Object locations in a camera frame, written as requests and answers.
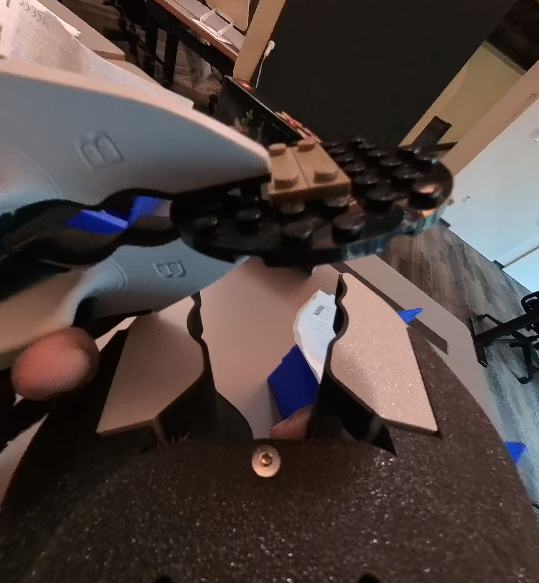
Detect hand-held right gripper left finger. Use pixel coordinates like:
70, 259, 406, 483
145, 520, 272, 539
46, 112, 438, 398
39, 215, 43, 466
96, 291, 206, 435

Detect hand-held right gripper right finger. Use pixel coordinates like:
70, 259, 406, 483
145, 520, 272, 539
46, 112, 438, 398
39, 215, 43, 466
326, 273, 439, 442

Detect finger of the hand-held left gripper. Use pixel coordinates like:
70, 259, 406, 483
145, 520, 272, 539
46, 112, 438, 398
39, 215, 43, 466
0, 59, 272, 230
0, 243, 248, 370

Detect round black lego assembly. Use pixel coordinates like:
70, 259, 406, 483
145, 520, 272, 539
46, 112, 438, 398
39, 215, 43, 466
171, 137, 455, 268

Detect black orchid lego box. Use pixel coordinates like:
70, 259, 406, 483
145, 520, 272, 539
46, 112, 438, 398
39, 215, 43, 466
209, 74, 321, 148

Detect person's left hand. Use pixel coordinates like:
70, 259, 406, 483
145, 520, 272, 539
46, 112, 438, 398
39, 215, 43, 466
11, 328, 101, 402

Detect heap of white paper bags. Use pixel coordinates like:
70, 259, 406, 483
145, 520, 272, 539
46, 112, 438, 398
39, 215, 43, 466
293, 291, 340, 385

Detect black chair base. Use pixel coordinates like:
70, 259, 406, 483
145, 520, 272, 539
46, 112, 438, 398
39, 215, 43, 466
468, 281, 539, 385

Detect wooden table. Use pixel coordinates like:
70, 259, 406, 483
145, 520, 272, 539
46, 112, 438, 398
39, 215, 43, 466
152, 0, 248, 63

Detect clear acrylic stand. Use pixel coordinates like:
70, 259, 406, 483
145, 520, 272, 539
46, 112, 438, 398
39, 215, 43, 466
200, 8, 246, 36

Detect white tipped thin rod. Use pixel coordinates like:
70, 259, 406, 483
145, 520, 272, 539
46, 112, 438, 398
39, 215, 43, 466
256, 39, 276, 88

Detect black screen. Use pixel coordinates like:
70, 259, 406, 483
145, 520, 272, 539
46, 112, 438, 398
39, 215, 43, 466
415, 115, 454, 148

